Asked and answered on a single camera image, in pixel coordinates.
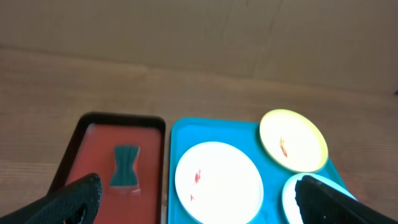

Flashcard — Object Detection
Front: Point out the red tray with black rim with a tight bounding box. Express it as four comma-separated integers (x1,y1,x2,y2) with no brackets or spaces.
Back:
49,112,165,224

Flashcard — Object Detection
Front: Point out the light blue plate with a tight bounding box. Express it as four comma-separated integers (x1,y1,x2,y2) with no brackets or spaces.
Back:
282,173,356,224

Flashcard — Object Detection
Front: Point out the blue plastic tray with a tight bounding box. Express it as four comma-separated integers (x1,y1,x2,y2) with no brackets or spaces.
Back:
167,116,349,224

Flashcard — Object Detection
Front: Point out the white plate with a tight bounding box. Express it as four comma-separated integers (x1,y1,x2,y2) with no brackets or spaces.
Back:
174,141,264,223

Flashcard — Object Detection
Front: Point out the green and red sponge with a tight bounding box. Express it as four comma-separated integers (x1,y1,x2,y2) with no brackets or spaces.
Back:
109,145,141,195

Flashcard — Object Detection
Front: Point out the yellow plate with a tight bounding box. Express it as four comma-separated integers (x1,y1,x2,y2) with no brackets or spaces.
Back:
259,109,329,172

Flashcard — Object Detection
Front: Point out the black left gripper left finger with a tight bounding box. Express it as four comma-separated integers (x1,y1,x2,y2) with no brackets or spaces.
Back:
1,173,103,224

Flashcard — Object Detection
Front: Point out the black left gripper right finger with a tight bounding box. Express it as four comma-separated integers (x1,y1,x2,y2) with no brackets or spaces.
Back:
295,175,397,224

